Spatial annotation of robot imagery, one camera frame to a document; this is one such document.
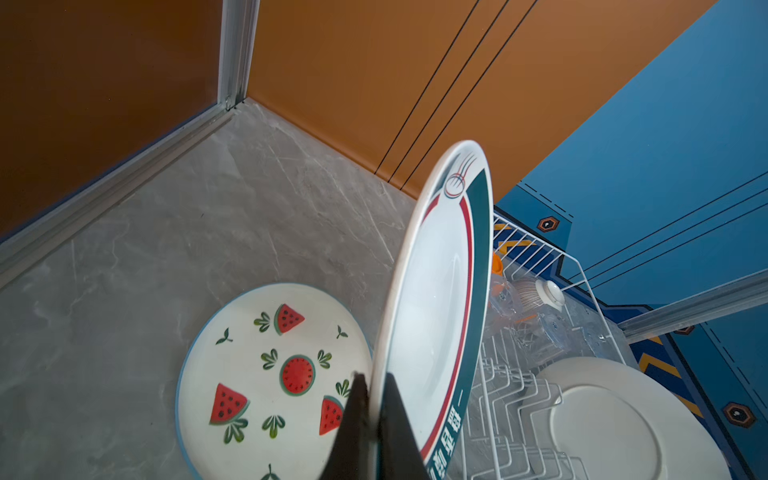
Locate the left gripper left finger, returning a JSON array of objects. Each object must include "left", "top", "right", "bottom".
[{"left": 320, "top": 373, "right": 370, "bottom": 480}]

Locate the clear glass cup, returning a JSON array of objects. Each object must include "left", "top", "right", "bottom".
[
  {"left": 511, "top": 299, "right": 608, "bottom": 369},
  {"left": 484, "top": 274, "right": 527, "bottom": 336}
]

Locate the clear glass cup right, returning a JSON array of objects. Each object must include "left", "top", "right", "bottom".
[{"left": 511, "top": 299, "right": 608, "bottom": 369}]

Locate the pinkish white plate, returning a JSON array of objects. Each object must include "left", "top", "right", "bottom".
[{"left": 532, "top": 357, "right": 731, "bottom": 479}]

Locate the orange bowl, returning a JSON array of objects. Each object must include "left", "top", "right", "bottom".
[{"left": 491, "top": 253, "right": 504, "bottom": 277}]

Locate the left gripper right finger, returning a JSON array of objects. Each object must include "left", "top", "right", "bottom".
[{"left": 377, "top": 373, "right": 429, "bottom": 480}]

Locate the clear glass cup left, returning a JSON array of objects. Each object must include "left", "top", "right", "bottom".
[{"left": 484, "top": 274, "right": 527, "bottom": 336}]

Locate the watermelon pattern plate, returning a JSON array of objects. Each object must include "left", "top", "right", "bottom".
[{"left": 175, "top": 283, "right": 372, "bottom": 479}]

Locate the green rimmed white plate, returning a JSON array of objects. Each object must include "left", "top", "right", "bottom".
[{"left": 369, "top": 140, "right": 493, "bottom": 479}]

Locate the white wire dish rack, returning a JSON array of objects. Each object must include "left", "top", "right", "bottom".
[{"left": 447, "top": 211, "right": 631, "bottom": 479}]

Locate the white small bowl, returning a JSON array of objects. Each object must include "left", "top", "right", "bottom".
[{"left": 512, "top": 278, "right": 566, "bottom": 312}]

